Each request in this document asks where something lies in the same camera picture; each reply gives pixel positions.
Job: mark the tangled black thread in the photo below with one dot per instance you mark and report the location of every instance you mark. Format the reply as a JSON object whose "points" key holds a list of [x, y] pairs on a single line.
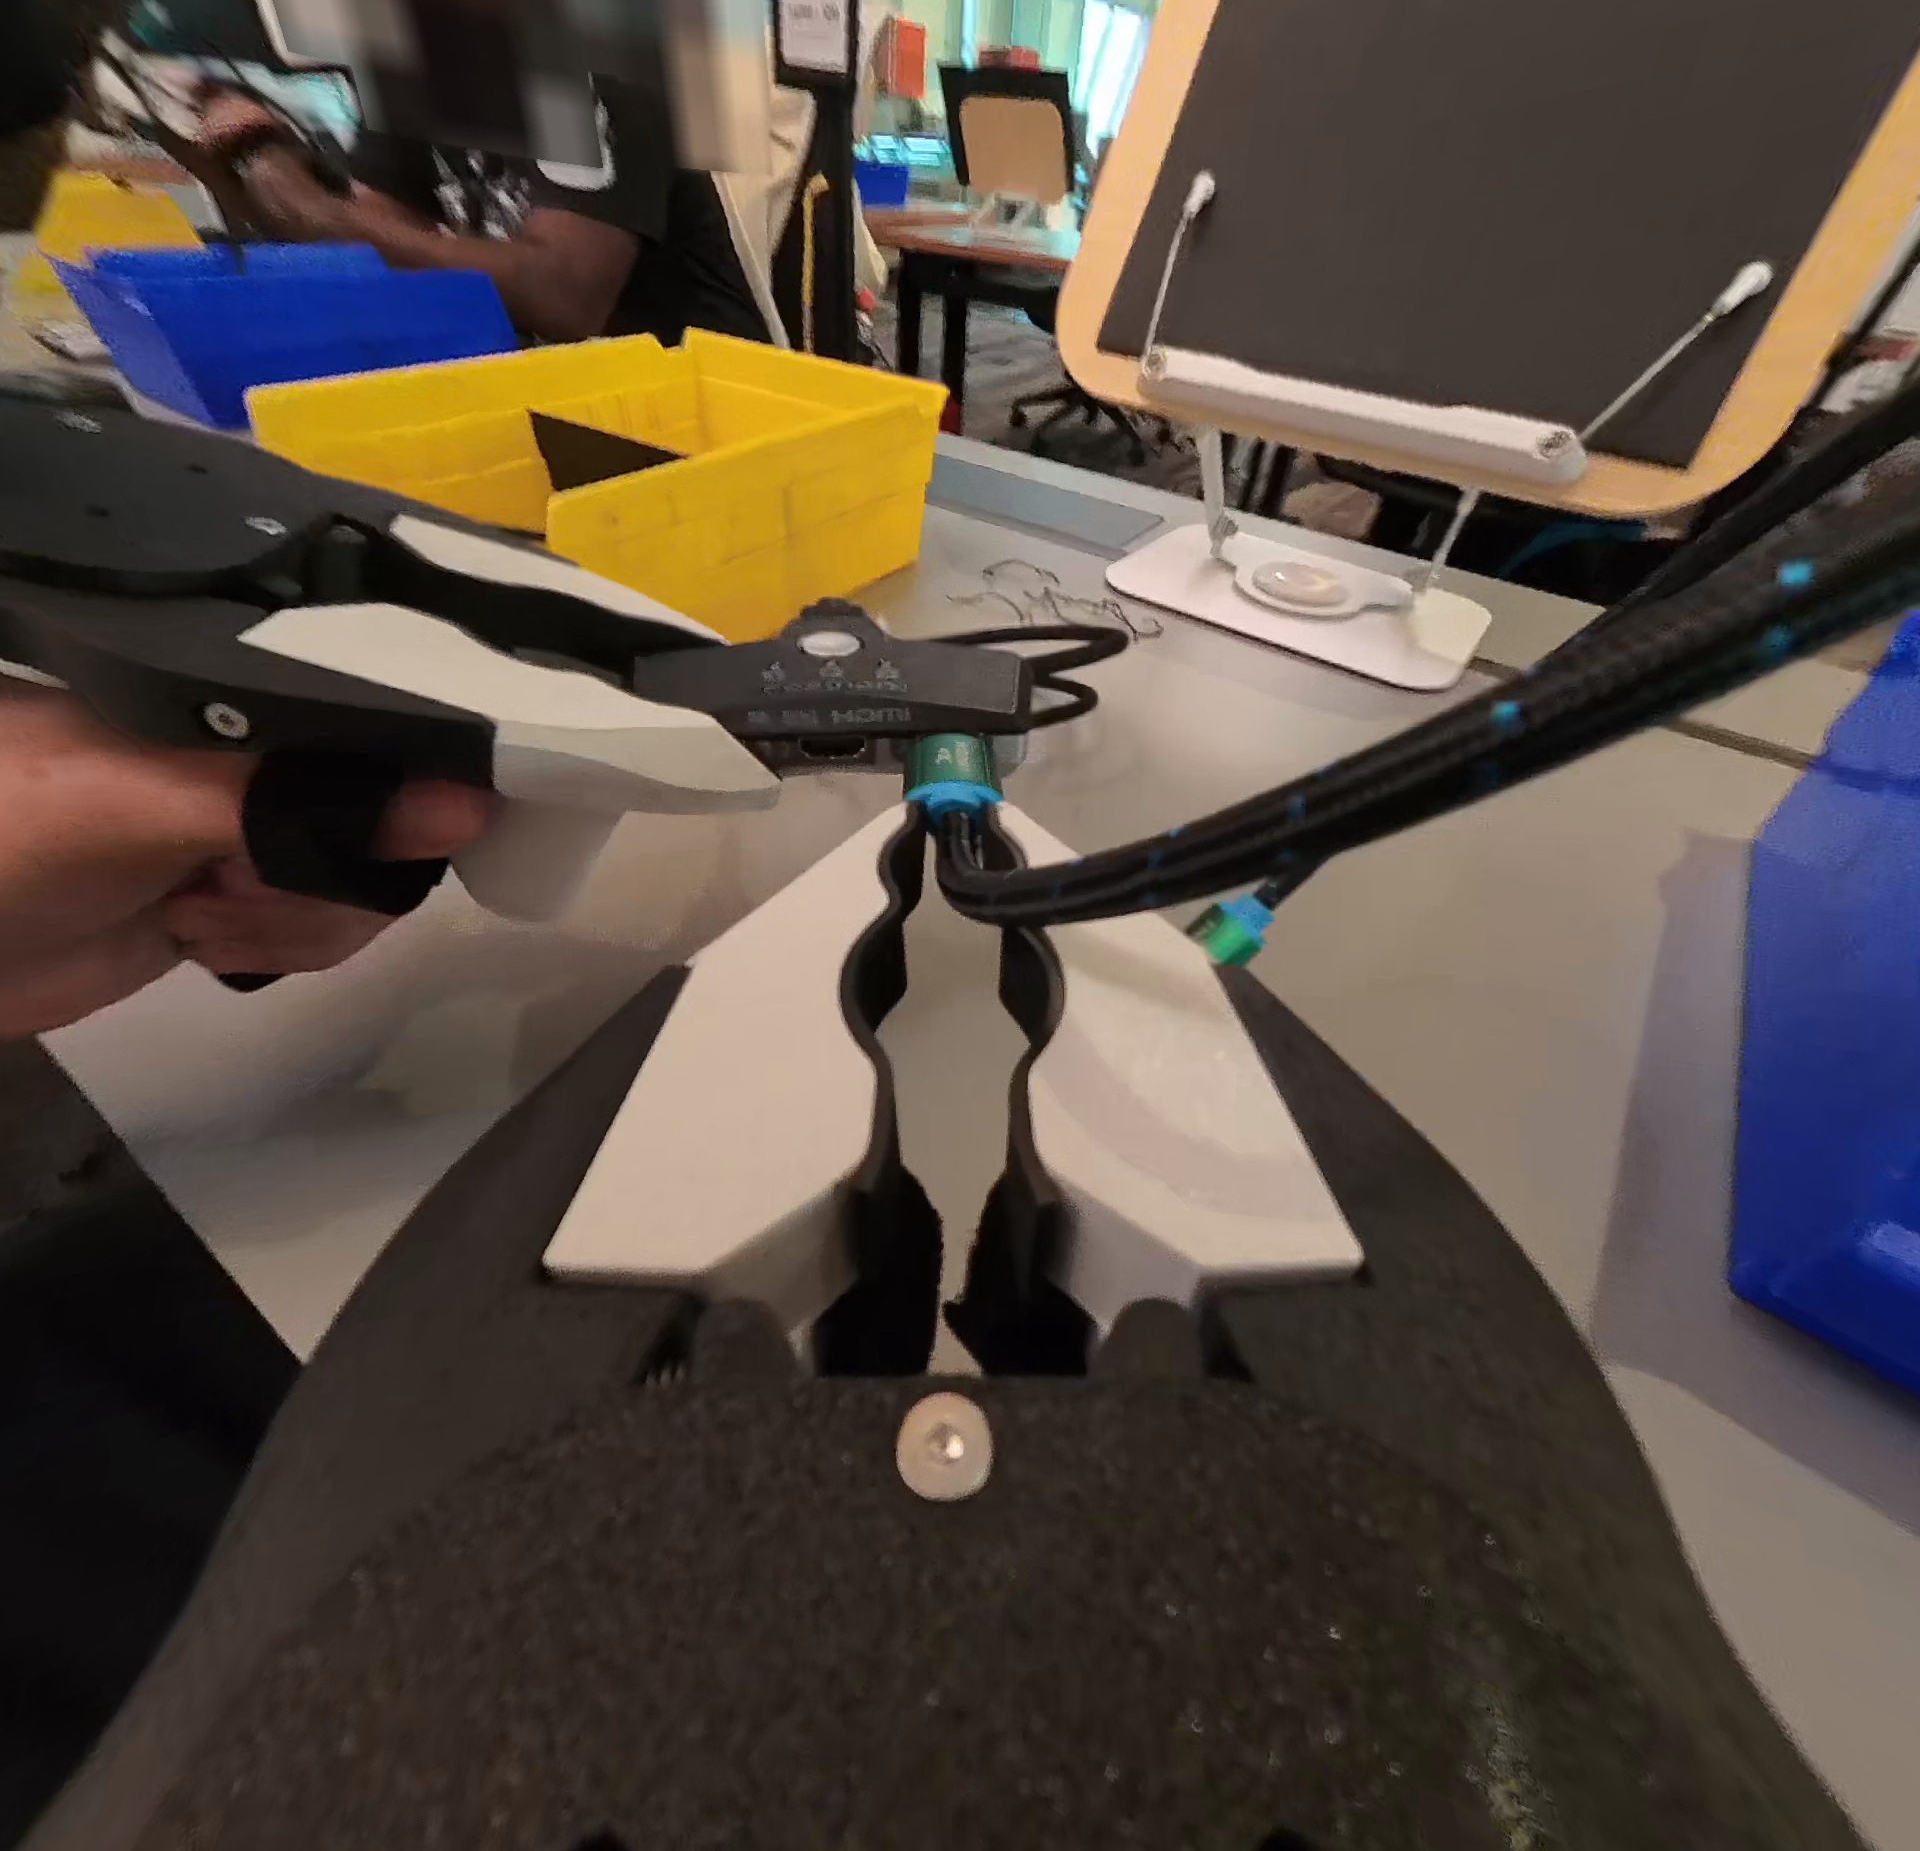
{"points": [[1049, 589]]}

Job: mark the tan-backed chair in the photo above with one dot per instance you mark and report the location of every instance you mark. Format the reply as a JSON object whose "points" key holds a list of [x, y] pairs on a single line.
{"points": [[1007, 142]]}

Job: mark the blue plastic bin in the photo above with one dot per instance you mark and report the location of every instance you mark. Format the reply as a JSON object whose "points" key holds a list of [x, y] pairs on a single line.
{"points": [[302, 321], [1843, 1057]]}

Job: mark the black bin divider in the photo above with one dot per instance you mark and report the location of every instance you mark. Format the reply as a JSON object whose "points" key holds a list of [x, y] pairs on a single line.
{"points": [[596, 461]]}

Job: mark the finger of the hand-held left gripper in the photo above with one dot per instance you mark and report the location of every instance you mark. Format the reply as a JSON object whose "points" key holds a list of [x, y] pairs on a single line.
{"points": [[599, 742], [525, 571]]}

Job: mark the black and white sign stand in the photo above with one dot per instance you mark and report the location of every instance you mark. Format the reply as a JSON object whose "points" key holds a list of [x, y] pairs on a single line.
{"points": [[814, 24]]}

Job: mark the wooden-framed black book stand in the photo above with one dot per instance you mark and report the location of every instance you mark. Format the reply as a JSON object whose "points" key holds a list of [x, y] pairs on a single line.
{"points": [[1504, 156]]}

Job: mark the yellow plastic bin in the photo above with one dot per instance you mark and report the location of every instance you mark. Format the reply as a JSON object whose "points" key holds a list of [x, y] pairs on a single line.
{"points": [[752, 499]]}

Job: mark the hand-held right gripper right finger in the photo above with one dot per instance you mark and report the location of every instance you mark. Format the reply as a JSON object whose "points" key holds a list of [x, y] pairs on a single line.
{"points": [[1188, 1113]]}

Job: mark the black hdmi switch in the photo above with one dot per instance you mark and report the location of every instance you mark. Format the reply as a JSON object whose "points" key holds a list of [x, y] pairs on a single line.
{"points": [[842, 692]]}

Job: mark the person's left hand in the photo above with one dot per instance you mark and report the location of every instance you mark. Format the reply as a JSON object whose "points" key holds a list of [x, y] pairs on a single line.
{"points": [[108, 862]]}

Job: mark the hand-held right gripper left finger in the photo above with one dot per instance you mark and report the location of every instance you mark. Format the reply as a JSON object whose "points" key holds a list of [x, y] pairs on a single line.
{"points": [[736, 1113]]}

